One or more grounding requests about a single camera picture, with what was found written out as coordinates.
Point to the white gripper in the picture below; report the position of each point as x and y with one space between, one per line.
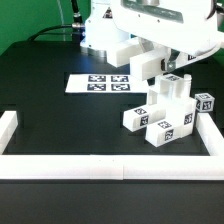
189 26

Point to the white chair seat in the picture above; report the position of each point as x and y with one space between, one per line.
170 96

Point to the white tagged cube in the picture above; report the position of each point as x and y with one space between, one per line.
204 102

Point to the white chair back frame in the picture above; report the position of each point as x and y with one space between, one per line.
144 57

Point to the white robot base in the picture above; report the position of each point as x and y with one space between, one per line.
100 30

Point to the white right fence bar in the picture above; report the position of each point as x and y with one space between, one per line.
210 135

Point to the white fence bar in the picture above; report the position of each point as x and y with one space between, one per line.
89 167
8 125
210 135

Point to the white marker sheet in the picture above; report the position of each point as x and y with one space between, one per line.
104 83

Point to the white front fence bar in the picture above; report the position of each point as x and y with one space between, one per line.
89 167

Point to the white left fence bar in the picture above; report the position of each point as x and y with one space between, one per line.
8 125

